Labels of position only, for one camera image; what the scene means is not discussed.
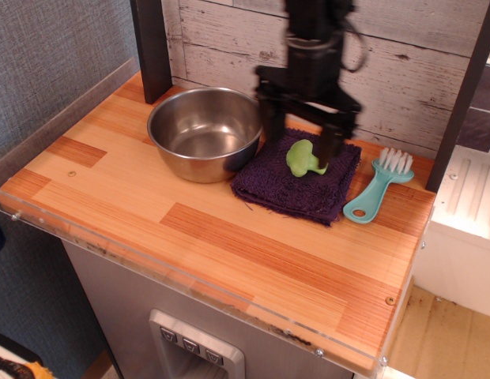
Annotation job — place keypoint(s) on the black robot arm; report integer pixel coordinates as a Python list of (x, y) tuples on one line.
[(317, 20)]

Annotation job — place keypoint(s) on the teal dish brush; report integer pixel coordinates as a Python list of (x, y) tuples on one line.
[(393, 166)]

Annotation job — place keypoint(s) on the white toy sink unit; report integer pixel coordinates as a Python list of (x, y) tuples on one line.
[(453, 260)]

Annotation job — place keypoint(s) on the dark left frame post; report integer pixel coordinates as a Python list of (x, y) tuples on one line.
[(152, 45)]

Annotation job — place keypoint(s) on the silver dispenser button panel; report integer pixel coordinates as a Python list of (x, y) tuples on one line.
[(188, 352)]

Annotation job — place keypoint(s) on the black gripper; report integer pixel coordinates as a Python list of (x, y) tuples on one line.
[(308, 87)]

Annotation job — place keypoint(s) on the dark purple folded cloth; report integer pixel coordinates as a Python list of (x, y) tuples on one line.
[(317, 196)]

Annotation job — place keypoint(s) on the grey toy fridge cabinet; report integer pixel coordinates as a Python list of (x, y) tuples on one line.
[(122, 299)]

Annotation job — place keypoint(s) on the stainless steel bowl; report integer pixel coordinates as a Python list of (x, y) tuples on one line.
[(206, 135)]

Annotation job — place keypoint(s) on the dark right frame post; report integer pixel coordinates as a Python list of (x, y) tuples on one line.
[(467, 90)]

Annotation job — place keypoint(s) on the orange object bottom left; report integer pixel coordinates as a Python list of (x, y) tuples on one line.
[(33, 370)]

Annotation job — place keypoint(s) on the green toy broccoli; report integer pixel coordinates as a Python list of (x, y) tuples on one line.
[(301, 159)]

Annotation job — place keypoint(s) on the dark frame post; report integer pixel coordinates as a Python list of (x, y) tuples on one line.
[(152, 45), (467, 90)]

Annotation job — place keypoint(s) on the clear acrylic edge guard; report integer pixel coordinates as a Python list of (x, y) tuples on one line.
[(315, 302)]

